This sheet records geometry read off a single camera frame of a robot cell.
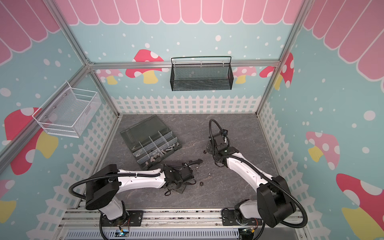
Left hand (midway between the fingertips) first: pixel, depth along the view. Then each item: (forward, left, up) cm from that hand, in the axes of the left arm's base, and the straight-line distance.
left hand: (179, 187), depth 84 cm
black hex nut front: (+3, -13, 0) cm, 13 cm away
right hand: (+21, -21, +11) cm, 31 cm away
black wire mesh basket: (+56, -12, +35) cm, 67 cm away
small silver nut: (+8, -18, 0) cm, 20 cm away
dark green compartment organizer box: (+29, +22, +3) cm, 37 cm away
